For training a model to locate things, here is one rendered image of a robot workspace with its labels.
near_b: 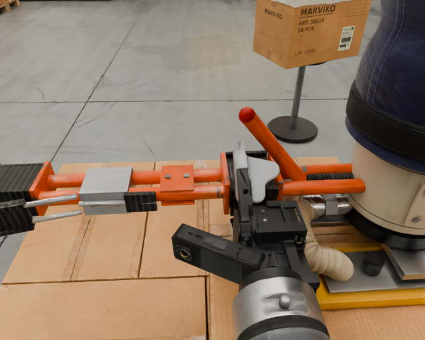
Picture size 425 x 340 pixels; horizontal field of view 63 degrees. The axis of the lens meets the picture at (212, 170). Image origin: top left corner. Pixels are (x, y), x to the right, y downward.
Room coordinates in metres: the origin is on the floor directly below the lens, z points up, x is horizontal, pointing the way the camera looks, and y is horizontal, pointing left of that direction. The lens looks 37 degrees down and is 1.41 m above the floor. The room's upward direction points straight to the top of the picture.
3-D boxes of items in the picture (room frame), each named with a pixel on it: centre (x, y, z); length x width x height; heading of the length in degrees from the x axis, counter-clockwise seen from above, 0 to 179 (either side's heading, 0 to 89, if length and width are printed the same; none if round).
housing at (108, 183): (0.40, 0.16, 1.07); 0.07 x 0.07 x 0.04; 3
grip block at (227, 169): (0.41, -0.06, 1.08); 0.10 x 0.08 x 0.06; 3
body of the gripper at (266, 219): (0.27, -0.07, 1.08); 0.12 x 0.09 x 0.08; 3
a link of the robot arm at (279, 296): (0.19, -0.07, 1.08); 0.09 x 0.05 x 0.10; 93
